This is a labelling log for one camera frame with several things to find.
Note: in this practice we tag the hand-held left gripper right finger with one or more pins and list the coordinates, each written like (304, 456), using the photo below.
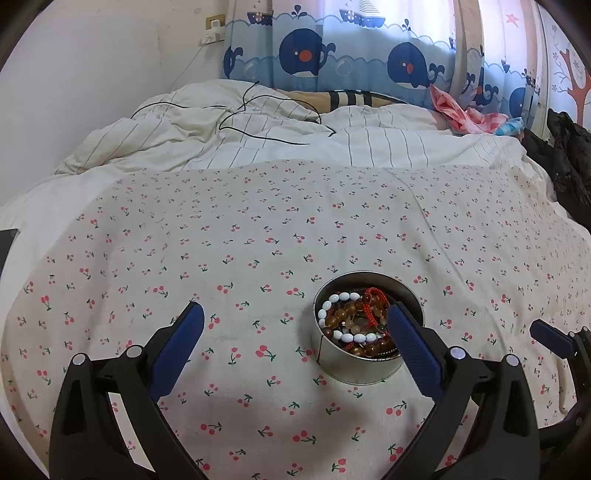
(413, 346)

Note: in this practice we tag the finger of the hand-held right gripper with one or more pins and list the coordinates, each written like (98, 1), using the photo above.
(572, 424)
(549, 335)

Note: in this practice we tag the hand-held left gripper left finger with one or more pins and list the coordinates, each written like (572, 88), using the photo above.
(184, 341)

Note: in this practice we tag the round metal tin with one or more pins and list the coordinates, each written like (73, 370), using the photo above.
(360, 369)

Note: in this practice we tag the cherry print bed sheet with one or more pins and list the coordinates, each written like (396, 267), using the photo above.
(277, 221)

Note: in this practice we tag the dark clothing pile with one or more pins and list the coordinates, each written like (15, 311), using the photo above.
(565, 152)

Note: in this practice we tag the plain white bed sheet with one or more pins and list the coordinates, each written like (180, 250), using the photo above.
(55, 198)

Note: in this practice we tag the white striped duvet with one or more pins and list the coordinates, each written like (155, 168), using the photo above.
(369, 143)

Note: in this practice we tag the light blue packet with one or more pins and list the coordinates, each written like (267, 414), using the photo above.
(510, 127)

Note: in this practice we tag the pink cloth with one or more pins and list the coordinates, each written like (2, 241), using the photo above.
(450, 108)

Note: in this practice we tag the beige striped pillow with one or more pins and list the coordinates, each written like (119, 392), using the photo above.
(351, 98)

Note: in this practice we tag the blue whale print curtain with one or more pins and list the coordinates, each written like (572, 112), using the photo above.
(360, 41)

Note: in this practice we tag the white wall charger plug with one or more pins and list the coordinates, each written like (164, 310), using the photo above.
(214, 30)

